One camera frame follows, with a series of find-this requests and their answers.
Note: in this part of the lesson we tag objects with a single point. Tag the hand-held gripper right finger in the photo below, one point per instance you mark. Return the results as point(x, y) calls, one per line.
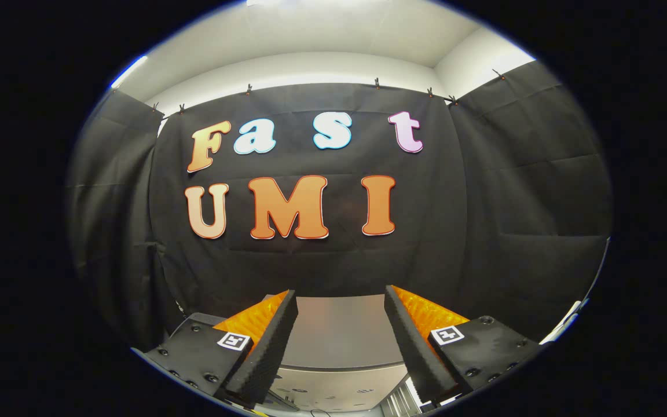
point(411, 353)

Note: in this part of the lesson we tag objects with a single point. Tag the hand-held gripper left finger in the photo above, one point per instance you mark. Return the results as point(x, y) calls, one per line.
point(264, 356)

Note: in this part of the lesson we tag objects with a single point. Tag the grey box appliance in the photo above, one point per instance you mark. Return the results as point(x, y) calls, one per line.
point(339, 330)

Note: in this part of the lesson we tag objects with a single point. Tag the black backdrop cloth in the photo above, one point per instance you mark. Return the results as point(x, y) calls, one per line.
point(107, 202)
point(530, 202)
point(310, 260)

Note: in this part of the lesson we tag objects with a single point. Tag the row of black cloth clips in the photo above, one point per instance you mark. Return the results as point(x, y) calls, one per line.
point(248, 89)

